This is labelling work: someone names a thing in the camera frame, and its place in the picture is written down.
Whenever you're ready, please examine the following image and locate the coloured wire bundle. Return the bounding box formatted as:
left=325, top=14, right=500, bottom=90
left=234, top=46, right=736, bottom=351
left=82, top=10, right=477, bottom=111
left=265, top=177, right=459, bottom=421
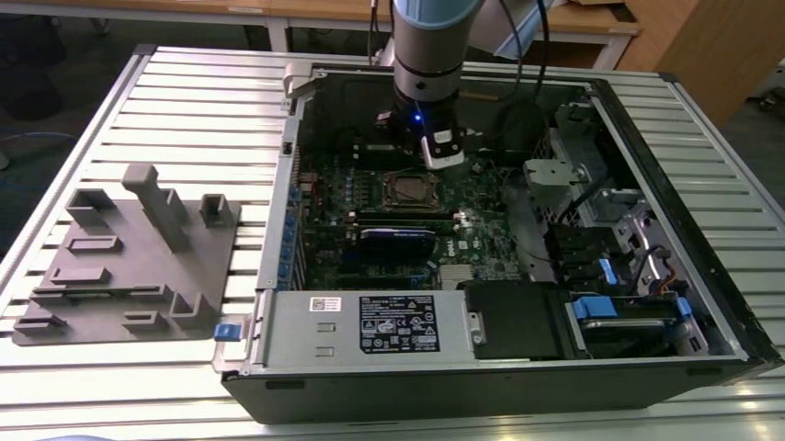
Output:
left=651, top=269, right=684, bottom=296

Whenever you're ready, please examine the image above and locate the green motherboard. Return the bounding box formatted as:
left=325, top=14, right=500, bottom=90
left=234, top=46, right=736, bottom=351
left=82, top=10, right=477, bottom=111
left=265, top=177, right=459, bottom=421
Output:
left=293, top=145, right=536, bottom=292

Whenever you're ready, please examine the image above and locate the thin black wire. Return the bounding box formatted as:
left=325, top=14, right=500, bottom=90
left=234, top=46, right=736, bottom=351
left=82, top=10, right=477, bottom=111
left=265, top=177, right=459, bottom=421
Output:
left=635, top=244, right=671, bottom=288

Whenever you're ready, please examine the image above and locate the silver metal bracket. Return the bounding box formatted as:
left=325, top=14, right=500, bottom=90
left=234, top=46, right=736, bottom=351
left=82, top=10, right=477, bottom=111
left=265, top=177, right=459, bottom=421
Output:
left=523, top=157, right=596, bottom=204

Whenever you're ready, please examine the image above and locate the black PC case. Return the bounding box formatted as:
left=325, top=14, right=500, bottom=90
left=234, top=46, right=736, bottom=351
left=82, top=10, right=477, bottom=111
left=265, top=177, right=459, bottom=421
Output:
left=210, top=58, right=785, bottom=426

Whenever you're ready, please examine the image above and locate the CPU socket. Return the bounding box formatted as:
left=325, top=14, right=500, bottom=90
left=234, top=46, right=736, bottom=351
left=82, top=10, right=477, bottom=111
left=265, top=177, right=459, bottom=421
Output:
left=380, top=169, right=446, bottom=215

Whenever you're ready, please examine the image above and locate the white cart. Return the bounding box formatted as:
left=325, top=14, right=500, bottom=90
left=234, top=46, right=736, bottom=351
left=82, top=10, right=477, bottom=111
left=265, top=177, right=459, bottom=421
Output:
left=746, top=58, right=785, bottom=111

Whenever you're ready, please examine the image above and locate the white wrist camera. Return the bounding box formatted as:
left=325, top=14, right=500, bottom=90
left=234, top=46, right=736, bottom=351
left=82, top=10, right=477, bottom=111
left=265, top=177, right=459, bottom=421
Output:
left=418, top=129, right=467, bottom=173

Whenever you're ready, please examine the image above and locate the hard disk in blue carrier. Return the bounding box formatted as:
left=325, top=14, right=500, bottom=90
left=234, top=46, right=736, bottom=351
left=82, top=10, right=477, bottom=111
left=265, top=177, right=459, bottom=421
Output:
left=565, top=293, right=699, bottom=360

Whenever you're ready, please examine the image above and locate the grey case corner bracket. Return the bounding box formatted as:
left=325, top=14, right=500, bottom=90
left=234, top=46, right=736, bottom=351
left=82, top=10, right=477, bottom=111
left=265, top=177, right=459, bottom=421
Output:
left=282, top=61, right=326, bottom=101

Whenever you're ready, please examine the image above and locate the silver power supply unit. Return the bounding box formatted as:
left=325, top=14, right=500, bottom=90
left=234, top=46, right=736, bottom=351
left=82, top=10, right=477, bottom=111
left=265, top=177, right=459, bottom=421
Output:
left=248, top=288, right=488, bottom=369

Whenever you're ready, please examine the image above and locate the thick black looped cable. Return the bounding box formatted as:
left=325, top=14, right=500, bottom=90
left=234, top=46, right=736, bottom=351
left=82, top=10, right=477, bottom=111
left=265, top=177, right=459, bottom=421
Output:
left=495, top=98, right=549, bottom=158

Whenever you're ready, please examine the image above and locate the CPU with silver top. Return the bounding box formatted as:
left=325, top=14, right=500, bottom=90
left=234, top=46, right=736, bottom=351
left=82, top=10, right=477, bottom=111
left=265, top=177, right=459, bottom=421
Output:
left=396, top=176, right=432, bottom=204

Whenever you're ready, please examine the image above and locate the black office chair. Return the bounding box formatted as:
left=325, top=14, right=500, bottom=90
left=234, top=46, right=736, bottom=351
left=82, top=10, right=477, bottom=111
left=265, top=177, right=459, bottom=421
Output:
left=0, top=13, right=70, bottom=123

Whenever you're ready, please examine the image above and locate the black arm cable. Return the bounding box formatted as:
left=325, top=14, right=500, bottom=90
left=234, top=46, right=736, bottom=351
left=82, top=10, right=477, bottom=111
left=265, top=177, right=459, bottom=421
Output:
left=531, top=0, right=552, bottom=100

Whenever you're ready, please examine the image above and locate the black disk bay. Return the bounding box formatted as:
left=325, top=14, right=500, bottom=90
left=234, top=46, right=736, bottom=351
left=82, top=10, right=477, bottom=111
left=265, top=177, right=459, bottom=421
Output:
left=544, top=223, right=637, bottom=293

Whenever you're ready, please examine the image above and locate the metal socket cover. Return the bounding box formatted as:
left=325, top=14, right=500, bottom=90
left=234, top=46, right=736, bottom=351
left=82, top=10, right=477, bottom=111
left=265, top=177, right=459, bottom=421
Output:
left=385, top=172, right=445, bottom=210

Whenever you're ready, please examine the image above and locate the black plastic shroud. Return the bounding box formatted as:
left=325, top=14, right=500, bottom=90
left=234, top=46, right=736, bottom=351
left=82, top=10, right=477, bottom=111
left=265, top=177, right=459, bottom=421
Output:
left=461, top=279, right=577, bottom=363

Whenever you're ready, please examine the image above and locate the wooden cabinet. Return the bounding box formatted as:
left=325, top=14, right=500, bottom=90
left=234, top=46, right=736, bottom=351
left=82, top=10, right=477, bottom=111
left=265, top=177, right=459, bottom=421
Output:
left=612, top=0, right=785, bottom=135

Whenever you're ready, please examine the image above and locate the wooden desk white frame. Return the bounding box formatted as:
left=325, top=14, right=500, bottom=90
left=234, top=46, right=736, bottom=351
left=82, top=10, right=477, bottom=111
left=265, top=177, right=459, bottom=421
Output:
left=0, top=0, right=644, bottom=71

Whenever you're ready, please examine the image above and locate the silver chipset heatsink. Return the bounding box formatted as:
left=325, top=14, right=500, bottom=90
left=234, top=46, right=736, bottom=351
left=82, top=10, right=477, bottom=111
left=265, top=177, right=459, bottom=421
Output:
left=437, top=263, right=479, bottom=283

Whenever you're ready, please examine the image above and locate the blue disk carrier tab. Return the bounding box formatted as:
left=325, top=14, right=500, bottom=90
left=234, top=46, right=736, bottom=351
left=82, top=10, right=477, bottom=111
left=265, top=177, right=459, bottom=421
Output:
left=596, top=258, right=620, bottom=287

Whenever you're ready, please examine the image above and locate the perforated silver drive cage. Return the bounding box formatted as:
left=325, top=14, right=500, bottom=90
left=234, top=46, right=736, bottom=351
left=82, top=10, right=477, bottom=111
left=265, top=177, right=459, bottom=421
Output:
left=525, top=101, right=625, bottom=231

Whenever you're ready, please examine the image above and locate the grey parts rack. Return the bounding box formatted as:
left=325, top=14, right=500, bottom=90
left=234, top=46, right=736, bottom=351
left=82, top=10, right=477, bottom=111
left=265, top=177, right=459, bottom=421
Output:
left=10, top=164, right=246, bottom=349

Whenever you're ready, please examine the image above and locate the black graphics card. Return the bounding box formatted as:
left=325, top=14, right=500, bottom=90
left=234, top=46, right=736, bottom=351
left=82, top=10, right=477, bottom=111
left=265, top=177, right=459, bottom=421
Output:
left=357, top=224, right=441, bottom=266

